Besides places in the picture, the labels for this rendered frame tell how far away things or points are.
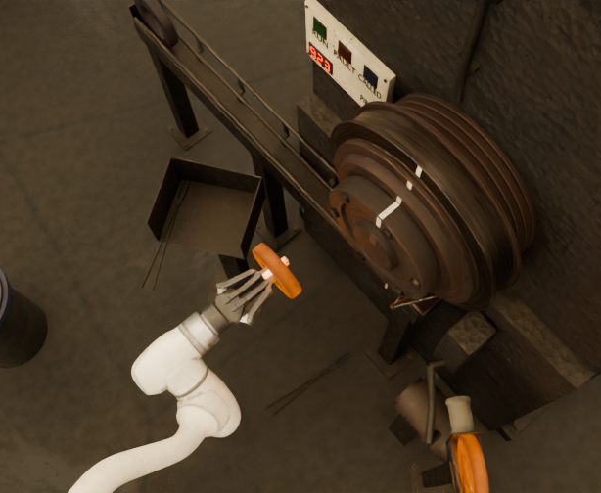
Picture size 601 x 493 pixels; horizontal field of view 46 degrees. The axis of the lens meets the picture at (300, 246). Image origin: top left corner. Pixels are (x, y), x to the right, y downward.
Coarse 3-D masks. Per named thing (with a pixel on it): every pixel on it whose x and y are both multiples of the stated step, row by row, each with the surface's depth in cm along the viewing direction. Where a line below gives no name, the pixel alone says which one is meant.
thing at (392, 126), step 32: (352, 128) 134; (384, 128) 128; (416, 128) 126; (416, 160) 121; (448, 160) 122; (448, 192) 120; (480, 192) 122; (480, 224) 123; (480, 256) 125; (512, 256) 129; (480, 288) 134
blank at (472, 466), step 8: (464, 440) 163; (472, 440) 163; (464, 448) 163; (472, 448) 160; (480, 448) 160; (464, 456) 164; (472, 456) 159; (480, 456) 159; (464, 464) 168; (472, 464) 158; (480, 464) 158; (464, 472) 168; (472, 472) 158; (480, 472) 157; (464, 480) 167; (472, 480) 159; (480, 480) 157; (464, 488) 168; (472, 488) 160; (480, 488) 157
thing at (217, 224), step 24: (168, 168) 194; (192, 168) 198; (216, 168) 193; (168, 192) 199; (192, 192) 205; (216, 192) 204; (240, 192) 203; (264, 192) 200; (168, 216) 203; (192, 216) 202; (216, 216) 201; (240, 216) 200; (168, 240) 200; (192, 240) 199; (216, 240) 198; (240, 240) 197; (240, 264) 230; (216, 288) 255
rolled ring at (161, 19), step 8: (136, 0) 214; (144, 0) 208; (152, 0) 208; (144, 8) 218; (152, 8) 207; (160, 8) 208; (144, 16) 220; (152, 16) 221; (160, 16) 208; (152, 24) 222; (160, 24) 210; (168, 24) 210; (160, 32) 222; (168, 32) 211; (176, 32) 213; (168, 40) 214; (176, 40) 216
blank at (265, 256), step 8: (256, 248) 167; (264, 248) 166; (256, 256) 169; (264, 256) 164; (272, 256) 164; (264, 264) 166; (272, 264) 163; (280, 264) 163; (272, 272) 164; (280, 272) 163; (288, 272) 163; (280, 280) 163; (288, 280) 164; (296, 280) 165; (280, 288) 174; (288, 288) 164; (296, 288) 166; (288, 296) 173
